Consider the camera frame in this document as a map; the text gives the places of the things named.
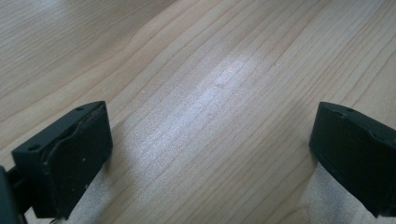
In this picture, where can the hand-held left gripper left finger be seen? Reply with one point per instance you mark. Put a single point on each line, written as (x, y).
(67, 158)

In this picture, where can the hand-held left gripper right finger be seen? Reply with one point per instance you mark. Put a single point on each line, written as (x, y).
(355, 149)

